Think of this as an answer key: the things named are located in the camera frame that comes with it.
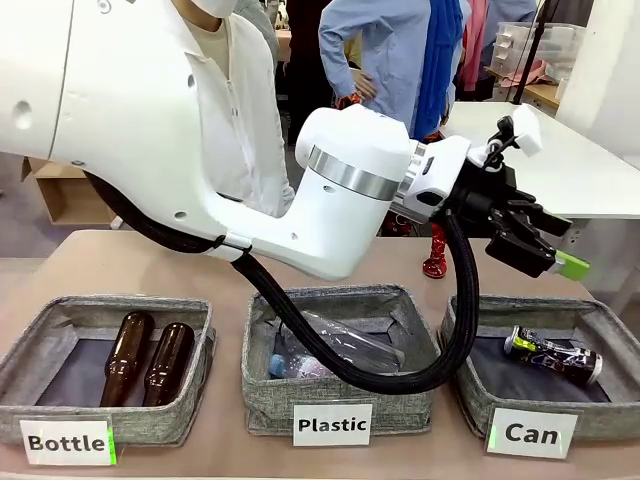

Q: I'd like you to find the white side table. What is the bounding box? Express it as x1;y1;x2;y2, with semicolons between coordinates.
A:
439;101;640;221

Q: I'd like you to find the blue shirt person's hand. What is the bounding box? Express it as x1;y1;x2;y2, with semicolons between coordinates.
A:
349;69;379;102

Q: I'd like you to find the person in blue shirt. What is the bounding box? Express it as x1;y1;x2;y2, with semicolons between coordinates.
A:
318;0;471;142

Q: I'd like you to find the black slanted pole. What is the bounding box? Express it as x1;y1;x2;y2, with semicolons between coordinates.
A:
512;0;559;106

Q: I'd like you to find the black crushed drink can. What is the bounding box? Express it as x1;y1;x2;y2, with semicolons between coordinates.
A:
503;324;604;387

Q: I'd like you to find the white sign reading Bottle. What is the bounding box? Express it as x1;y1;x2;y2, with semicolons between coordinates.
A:
19;418;117;466

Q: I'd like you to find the brown cardboard box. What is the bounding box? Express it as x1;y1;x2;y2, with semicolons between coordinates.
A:
19;157;119;227

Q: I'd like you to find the grey fabric basket Can label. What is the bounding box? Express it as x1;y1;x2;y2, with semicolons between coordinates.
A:
439;293;640;442

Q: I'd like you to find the black left arm cable sleeve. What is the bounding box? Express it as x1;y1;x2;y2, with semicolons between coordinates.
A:
87;169;482;397

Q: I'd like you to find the white face mask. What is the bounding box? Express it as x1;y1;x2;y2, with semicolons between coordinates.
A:
192;0;237;16

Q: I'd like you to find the clear plastic storage box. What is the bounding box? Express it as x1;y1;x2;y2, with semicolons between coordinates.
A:
489;22;586;76

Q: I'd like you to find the hanging blue scarf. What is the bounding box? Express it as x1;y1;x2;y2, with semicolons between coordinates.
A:
413;0;467;144

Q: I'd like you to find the grey fabric basket Plastic label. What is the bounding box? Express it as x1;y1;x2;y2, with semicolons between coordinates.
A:
241;284;444;437

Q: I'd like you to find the white sign reading Plastic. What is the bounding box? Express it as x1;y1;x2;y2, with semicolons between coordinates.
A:
292;403;374;448

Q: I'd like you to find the hanging pink garment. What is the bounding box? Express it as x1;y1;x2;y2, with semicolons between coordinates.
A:
459;0;494;94

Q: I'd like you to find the brown glass bottle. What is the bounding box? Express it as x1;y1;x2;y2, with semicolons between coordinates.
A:
99;312;156;407
142;322;196;407

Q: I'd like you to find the red crushed drink can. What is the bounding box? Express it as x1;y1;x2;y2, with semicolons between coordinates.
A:
422;222;452;279

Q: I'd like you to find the person in white jacket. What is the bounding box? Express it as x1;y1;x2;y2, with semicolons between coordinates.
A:
169;0;297;220

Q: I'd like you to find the white sign reading Can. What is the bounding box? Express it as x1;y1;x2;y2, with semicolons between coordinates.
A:
485;407;579;460

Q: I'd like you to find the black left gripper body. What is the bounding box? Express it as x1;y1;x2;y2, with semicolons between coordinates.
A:
444;160;521;224

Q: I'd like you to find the person in dark clothes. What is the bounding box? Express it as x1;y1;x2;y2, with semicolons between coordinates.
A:
285;0;335;147

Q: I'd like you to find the grey fabric basket Bottle label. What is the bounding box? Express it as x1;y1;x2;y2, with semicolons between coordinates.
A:
0;295;217;446

